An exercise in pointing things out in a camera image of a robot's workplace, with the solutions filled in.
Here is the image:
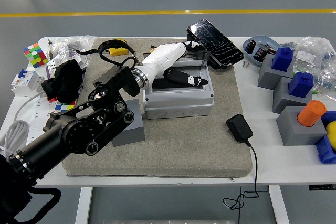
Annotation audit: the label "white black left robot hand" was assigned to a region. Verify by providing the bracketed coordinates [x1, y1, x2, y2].
[141, 40, 209, 88]

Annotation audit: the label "grey box with clear lid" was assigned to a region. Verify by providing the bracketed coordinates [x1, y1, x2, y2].
[142, 44, 215, 120]

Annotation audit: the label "white printed box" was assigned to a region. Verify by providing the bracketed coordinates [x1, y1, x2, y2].
[46, 50, 90, 78]

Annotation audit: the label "blue block battery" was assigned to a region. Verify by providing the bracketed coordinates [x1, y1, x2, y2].
[288, 71, 314, 98]
[271, 47, 294, 72]

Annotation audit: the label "orange cylinder battery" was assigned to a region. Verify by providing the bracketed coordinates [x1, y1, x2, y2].
[297, 100, 327, 127]

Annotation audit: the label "black device base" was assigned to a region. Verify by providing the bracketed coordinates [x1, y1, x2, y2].
[186, 31, 202, 48]

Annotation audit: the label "grey block with round hole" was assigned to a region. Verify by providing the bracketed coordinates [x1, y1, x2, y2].
[111, 99, 146, 147]

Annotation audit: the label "black capacitor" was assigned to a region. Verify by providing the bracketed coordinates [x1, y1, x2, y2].
[246, 39, 257, 54]
[253, 46, 268, 61]

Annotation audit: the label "clear plastic bag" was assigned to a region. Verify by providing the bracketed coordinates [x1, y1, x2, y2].
[51, 35, 97, 59]

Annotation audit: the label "grey-brown fabric mat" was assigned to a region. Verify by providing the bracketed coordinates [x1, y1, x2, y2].
[62, 37, 253, 183]

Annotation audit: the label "black cloth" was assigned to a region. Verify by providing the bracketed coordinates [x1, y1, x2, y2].
[41, 59, 85, 104]

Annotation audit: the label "black power adapter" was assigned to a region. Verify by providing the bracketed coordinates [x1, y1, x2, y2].
[226, 113, 254, 143]

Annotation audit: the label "small metal part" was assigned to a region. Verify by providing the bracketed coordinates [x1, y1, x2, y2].
[259, 42, 277, 55]

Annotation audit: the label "grey block holder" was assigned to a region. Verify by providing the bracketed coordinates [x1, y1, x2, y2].
[257, 54, 294, 90]
[276, 106, 328, 146]
[272, 76, 313, 114]

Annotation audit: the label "blue-grey tray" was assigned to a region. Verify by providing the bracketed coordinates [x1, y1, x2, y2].
[242, 35, 281, 67]

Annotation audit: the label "small colourful puzzle cube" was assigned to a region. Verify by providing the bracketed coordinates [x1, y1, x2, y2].
[54, 99, 77, 112]

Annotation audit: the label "large colourful puzzle cube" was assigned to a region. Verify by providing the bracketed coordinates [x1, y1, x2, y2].
[23, 42, 49, 69]

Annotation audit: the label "white power strip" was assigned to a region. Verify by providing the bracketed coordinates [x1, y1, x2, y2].
[26, 97, 79, 141]

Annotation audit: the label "white circuit breaker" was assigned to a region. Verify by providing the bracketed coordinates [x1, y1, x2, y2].
[10, 68, 45, 98]

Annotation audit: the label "clear bags of small parts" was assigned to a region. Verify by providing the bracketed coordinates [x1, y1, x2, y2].
[280, 36, 336, 95]

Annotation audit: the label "white table leg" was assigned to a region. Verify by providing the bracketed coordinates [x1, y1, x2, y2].
[75, 187, 92, 224]
[268, 185, 291, 224]

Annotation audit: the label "yellow round object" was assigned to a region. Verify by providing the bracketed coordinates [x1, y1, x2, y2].
[325, 121, 336, 154]

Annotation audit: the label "blue plastic bin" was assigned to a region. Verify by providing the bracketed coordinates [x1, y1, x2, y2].
[314, 111, 336, 165]

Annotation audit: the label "black table control panel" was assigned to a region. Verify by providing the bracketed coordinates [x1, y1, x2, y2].
[308, 184, 336, 191]

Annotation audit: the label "yellow tape measure with strap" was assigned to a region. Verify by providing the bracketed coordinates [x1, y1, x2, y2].
[75, 47, 129, 57]

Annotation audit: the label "black adapter cord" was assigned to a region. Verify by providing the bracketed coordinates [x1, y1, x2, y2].
[222, 140, 260, 224]

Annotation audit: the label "white power cable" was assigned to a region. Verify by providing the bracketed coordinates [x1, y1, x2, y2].
[0, 90, 45, 156]

